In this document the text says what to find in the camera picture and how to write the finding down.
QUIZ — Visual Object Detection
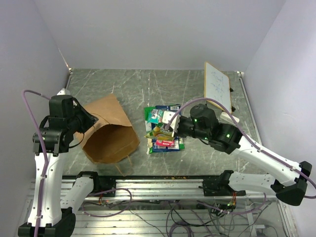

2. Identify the teal snack packet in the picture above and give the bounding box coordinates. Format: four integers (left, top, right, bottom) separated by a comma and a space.
147, 109, 164, 124

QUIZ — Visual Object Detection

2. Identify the yellow framed whiteboard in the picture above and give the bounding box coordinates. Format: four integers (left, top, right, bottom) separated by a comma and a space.
204, 62, 232, 114

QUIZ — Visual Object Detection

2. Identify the green cassava chips bag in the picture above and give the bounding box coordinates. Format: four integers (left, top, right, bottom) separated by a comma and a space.
144, 106, 186, 150

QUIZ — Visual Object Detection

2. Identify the yellow green snack packet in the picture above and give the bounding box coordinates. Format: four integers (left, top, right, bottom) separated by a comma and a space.
145, 122, 174, 141

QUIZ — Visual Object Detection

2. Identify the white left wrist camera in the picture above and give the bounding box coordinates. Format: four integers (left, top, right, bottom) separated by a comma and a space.
57, 88, 71, 95

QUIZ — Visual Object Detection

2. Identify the brown paper bag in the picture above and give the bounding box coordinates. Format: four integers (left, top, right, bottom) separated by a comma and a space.
75, 93, 140, 176

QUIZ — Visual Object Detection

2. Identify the red snack packet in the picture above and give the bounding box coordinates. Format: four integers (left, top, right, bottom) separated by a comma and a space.
155, 140, 174, 147

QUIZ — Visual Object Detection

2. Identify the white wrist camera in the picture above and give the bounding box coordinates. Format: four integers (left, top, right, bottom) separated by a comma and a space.
162, 111, 180, 137
57, 88, 71, 95

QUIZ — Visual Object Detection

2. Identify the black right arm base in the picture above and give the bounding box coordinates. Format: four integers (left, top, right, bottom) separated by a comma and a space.
198, 179, 246, 197

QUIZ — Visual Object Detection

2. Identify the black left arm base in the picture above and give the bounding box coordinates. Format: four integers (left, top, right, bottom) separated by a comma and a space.
88, 176, 116, 198

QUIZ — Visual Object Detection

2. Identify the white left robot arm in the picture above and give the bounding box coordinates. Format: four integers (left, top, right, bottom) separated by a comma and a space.
18, 94, 101, 237

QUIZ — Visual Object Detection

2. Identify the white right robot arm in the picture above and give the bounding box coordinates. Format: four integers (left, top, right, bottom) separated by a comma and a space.
176, 104, 312, 206

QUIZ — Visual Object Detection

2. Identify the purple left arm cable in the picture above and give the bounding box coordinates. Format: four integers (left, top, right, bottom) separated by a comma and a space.
22, 89, 133, 237

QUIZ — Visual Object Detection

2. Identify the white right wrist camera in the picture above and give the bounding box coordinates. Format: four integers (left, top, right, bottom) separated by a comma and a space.
162, 111, 180, 137

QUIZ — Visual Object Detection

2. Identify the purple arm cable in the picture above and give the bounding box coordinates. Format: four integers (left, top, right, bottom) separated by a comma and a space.
22, 89, 133, 237
165, 97, 316, 215

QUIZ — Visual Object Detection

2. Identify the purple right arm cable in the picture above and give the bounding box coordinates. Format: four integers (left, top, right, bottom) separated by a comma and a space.
165, 97, 316, 215

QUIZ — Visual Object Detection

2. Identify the aluminium frame rail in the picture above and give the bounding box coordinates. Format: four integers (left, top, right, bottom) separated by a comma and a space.
27, 179, 287, 199

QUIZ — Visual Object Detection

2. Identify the white board eraser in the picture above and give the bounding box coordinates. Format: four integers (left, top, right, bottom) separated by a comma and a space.
220, 112, 240, 123

